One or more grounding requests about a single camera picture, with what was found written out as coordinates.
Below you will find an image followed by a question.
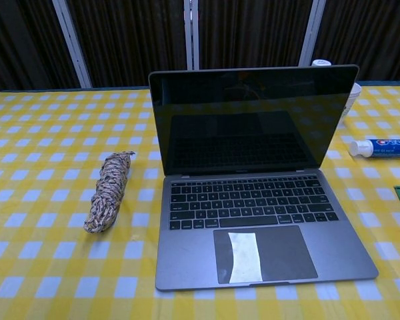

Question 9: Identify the coiled beige rope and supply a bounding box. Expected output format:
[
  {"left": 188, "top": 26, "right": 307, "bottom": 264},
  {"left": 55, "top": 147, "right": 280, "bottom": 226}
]
[{"left": 83, "top": 150, "right": 137, "bottom": 233}]

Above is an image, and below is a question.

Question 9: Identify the silver laptop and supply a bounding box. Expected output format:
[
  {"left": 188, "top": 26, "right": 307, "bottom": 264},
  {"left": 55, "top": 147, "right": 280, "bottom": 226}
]
[{"left": 148, "top": 64, "right": 380, "bottom": 293}]

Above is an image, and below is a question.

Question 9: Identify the white tape strip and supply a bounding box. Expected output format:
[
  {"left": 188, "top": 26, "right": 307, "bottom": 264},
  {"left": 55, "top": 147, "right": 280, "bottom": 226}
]
[{"left": 227, "top": 231, "right": 264, "bottom": 283}]

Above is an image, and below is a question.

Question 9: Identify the yellow white checkered tablecloth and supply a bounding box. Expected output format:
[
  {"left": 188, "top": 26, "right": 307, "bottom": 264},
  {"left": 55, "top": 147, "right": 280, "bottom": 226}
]
[{"left": 0, "top": 85, "right": 400, "bottom": 320}]

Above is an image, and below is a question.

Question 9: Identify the white paper cup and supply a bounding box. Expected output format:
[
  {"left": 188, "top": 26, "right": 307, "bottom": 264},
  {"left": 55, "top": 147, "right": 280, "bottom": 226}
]
[{"left": 340, "top": 82, "right": 363, "bottom": 121}]

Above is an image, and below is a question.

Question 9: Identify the dark partition curtain panel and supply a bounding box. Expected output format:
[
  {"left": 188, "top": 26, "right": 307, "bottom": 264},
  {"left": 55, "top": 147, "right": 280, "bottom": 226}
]
[
  {"left": 66, "top": 0, "right": 191, "bottom": 89},
  {"left": 315, "top": 0, "right": 400, "bottom": 83},
  {"left": 0, "top": 0, "right": 79, "bottom": 94},
  {"left": 196, "top": 0, "right": 313, "bottom": 71}
]

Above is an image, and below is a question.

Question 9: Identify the blue white toothpaste tube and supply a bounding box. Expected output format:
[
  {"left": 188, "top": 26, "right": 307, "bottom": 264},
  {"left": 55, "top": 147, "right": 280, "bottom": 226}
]
[{"left": 349, "top": 138, "right": 400, "bottom": 159}]

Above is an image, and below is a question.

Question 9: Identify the white partition frame post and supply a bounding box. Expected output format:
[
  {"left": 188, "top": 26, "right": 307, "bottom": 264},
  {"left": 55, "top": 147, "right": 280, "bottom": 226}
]
[
  {"left": 183, "top": 0, "right": 200, "bottom": 71},
  {"left": 51, "top": 0, "right": 93, "bottom": 89},
  {"left": 298, "top": 0, "right": 327, "bottom": 67}
]

